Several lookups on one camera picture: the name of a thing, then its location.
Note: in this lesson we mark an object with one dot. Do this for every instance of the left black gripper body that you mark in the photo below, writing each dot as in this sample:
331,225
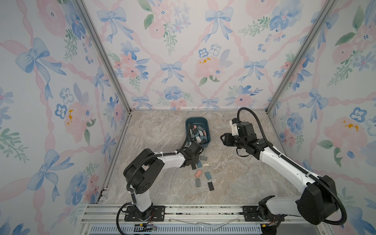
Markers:
195,160

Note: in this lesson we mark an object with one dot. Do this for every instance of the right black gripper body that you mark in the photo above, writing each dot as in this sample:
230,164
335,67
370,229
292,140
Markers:
234,140

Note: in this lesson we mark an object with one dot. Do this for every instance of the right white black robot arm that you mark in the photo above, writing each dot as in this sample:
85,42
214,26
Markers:
318,202

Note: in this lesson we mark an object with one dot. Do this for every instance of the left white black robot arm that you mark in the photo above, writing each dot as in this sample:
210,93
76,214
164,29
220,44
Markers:
142,173

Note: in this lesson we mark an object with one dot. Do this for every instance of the teal eraser lower centre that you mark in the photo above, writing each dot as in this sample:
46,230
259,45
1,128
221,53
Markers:
208,175

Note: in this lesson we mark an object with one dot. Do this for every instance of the grey eraser bottom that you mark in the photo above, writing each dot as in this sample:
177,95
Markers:
197,183

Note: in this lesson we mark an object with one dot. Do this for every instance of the dark teal storage box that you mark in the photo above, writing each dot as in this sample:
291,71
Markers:
197,130

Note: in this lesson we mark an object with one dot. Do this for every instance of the black eraser bottom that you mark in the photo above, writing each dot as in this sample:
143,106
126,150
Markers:
211,187

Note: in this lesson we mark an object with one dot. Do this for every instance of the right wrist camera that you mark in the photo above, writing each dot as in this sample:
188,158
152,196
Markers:
234,126

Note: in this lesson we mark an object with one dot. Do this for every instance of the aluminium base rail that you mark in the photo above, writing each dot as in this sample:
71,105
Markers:
179,219

